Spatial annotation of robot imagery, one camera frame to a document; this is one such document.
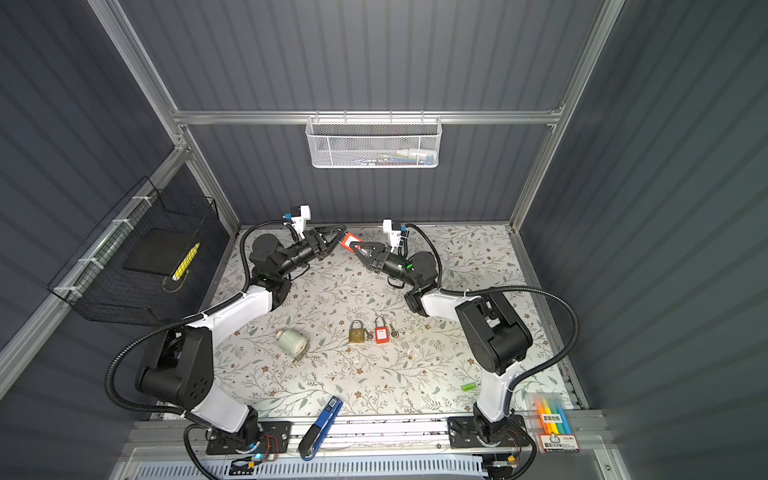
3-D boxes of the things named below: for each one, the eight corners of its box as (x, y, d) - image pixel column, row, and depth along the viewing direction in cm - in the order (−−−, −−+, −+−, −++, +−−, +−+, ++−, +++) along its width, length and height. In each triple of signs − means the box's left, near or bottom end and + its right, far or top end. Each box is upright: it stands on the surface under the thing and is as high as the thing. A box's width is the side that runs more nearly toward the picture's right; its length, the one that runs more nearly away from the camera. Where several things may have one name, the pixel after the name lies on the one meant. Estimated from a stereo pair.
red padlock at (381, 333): (375, 343, 91) (374, 340, 90) (375, 319, 97) (375, 316, 95) (389, 343, 91) (389, 340, 90) (389, 319, 97) (389, 316, 95)
